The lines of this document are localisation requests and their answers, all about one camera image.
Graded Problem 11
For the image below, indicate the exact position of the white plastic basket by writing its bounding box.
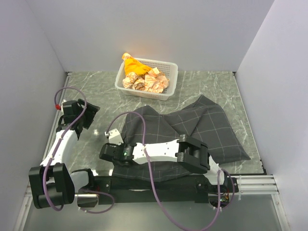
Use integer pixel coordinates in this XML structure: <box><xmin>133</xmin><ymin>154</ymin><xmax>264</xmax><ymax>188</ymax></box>
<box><xmin>115</xmin><ymin>58</ymin><xmax>178</xmax><ymax>101</ymax></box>

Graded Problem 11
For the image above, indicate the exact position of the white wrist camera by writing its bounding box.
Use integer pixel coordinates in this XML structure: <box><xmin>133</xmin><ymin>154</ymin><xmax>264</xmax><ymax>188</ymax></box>
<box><xmin>105</xmin><ymin>128</ymin><xmax>124</xmax><ymax>145</ymax></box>
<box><xmin>55</xmin><ymin>99</ymin><xmax>66</xmax><ymax>114</ymax></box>

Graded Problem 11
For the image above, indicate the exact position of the crumpled orange white paper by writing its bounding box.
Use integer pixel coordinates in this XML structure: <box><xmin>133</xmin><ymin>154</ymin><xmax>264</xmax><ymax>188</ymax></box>
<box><xmin>122</xmin><ymin>52</ymin><xmax>169</xmax><ymax>93</ymax></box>

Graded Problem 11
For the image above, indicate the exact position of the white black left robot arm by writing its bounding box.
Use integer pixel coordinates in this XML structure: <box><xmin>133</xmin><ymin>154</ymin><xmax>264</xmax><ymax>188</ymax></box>
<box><xmin>28</xmin><ymin>99</ymin><xmax>100</xmax><ymax>210</ymax></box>

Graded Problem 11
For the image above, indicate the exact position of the dark grey checked pillowcase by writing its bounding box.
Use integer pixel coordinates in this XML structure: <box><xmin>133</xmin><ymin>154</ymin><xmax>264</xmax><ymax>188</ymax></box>
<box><xmin>112</xmin><ymin>94</ymin><xmax>251</xmax><ymax>182</ymax></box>

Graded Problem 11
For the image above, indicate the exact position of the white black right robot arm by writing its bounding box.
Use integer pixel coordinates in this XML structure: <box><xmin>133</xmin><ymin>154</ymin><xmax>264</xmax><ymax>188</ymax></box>
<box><xmin>99</xmin><ymin>135</ymin><xmax>228</xmax><ymax>192</ymax></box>

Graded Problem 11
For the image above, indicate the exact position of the yellow cloth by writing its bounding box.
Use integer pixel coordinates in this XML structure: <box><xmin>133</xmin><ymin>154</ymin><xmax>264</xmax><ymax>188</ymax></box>
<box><xmin>124</xmin><ymin>58</ymin><xmax>152</xmax><ymax>76</ymax></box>

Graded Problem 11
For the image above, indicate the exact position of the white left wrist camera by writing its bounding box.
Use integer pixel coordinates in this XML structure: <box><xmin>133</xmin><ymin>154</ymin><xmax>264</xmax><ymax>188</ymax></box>
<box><xmin>55</xmin><ymin>99</ymin><xmax>66</xmax><ymax>114</ymax></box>

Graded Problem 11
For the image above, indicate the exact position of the black base beam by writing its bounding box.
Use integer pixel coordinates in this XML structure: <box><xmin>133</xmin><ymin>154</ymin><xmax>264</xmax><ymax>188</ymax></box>
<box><xmin>77</xmin><ymin>175</ymin><xmax>238</xmax><ymax>207</ymax></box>

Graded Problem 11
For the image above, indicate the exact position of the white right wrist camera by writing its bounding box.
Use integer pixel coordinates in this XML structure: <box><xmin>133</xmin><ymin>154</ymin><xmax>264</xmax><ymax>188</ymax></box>
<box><xmin>105</xmin><ymin>128</ymin><xmax>124</xmax><ymax>145</ymax></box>

